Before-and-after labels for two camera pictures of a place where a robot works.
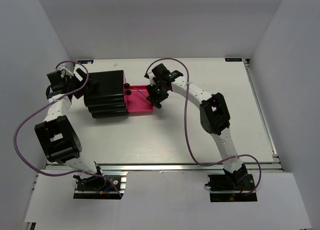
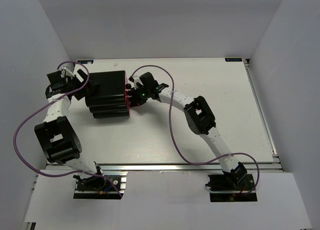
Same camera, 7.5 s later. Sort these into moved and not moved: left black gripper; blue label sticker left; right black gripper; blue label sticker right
Moved: right black gripper
Not moved: blue label sticker left; left black gripper; blue label sticker right
